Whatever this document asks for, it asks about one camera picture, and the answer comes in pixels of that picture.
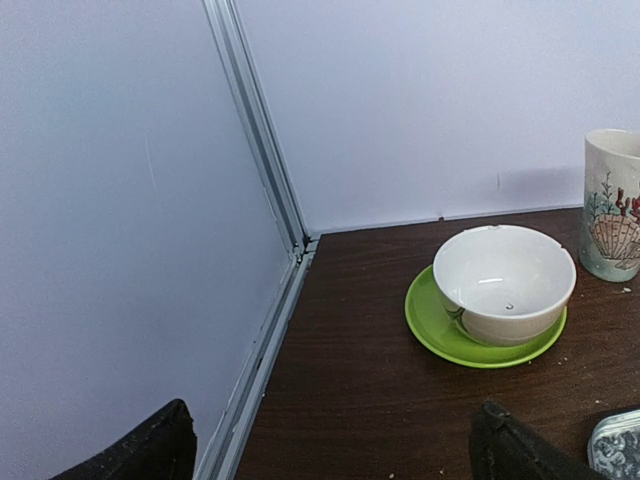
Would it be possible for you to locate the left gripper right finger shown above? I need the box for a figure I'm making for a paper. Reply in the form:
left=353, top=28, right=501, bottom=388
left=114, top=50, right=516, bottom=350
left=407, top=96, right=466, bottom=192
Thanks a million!
left=468, top=400, right=604, bottom=480

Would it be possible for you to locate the green saucer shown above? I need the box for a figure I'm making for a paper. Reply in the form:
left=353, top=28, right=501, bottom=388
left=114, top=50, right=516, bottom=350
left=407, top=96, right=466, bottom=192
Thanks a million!
left=404, top=266, right=568, bottom=369

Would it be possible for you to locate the left bottom frame rail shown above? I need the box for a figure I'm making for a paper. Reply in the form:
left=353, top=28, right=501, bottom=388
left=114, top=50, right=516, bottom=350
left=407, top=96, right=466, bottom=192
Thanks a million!
left=194, top=238, right=319, bottom=479

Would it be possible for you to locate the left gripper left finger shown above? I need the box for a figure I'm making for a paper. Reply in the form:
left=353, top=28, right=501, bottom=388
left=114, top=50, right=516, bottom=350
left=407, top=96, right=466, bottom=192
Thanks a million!
left=56, top=398, right=196, bottom=480

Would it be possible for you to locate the white bowl on saucer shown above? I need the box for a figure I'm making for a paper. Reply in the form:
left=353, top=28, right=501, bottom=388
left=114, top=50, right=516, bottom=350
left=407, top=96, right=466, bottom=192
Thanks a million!
left=432, top=225, right=577, bottom=347

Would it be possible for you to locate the left aluminium frame post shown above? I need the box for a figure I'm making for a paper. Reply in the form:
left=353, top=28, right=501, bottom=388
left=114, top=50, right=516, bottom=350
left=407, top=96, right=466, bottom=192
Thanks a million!
left=203, top=1, right=309, bottom=256

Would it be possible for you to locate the lilac bunny tin lid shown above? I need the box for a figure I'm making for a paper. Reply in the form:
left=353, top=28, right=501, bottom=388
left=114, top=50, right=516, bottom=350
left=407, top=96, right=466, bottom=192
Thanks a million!
left=587, top=409, right=639, bottom=479

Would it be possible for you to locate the tall floral mug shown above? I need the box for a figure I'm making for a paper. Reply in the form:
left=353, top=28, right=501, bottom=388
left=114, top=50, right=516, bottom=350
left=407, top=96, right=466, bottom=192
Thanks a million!
left=579, top=129, right=639, bottom=283

